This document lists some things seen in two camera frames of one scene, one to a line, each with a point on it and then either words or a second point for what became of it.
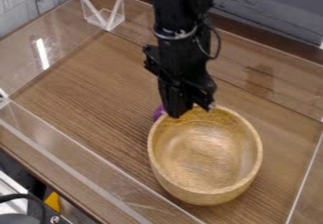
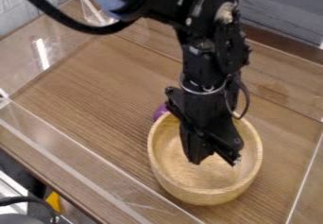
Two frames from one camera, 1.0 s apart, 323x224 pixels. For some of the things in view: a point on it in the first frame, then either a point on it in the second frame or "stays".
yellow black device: (53, 201) stays
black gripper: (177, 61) → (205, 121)
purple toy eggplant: (160, 111) stays
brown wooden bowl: (204, 154) stays
